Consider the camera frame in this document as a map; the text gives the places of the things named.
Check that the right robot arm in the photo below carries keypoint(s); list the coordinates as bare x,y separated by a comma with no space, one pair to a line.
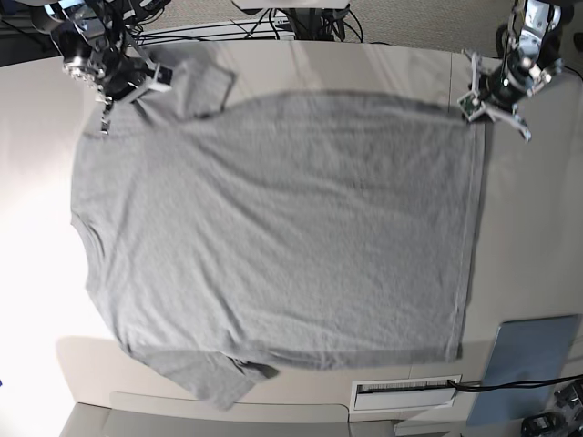
97,49

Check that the blue-grey flat panel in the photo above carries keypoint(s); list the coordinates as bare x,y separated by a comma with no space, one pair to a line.
524,350

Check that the black box bottom right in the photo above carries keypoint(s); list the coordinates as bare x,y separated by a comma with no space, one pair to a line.
543,424

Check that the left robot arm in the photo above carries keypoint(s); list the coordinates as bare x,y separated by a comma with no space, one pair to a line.
528,49

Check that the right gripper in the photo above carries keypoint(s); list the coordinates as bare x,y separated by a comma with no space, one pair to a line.
111,73

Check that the black central stand base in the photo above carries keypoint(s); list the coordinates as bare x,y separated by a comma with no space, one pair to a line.
314,24

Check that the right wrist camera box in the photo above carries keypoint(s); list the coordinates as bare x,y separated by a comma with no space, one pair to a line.
160,79

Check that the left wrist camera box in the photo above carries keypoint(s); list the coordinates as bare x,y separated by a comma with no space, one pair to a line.
471,106

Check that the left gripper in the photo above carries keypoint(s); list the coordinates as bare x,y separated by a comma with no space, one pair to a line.
509,84

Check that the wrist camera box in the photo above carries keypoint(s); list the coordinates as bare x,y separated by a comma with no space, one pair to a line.
160,79
471,106

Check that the white cable grommet tray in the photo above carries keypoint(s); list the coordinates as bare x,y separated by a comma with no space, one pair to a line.
402,395

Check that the grey T-shirt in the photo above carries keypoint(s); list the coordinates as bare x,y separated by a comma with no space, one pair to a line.
320,230

